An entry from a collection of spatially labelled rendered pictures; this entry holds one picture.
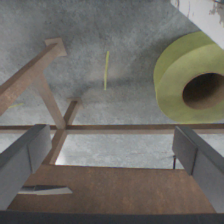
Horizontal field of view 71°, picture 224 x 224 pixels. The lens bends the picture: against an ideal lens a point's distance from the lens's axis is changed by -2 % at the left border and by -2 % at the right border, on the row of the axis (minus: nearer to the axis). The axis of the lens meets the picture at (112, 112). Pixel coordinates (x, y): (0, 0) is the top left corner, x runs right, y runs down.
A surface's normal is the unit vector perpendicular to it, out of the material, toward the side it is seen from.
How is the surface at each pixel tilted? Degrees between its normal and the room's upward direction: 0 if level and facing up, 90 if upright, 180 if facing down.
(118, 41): 0
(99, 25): 0
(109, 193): 90
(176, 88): 0
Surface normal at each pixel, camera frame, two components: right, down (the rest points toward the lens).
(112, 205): -0.14, -0.76
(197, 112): -0.12, 0.65
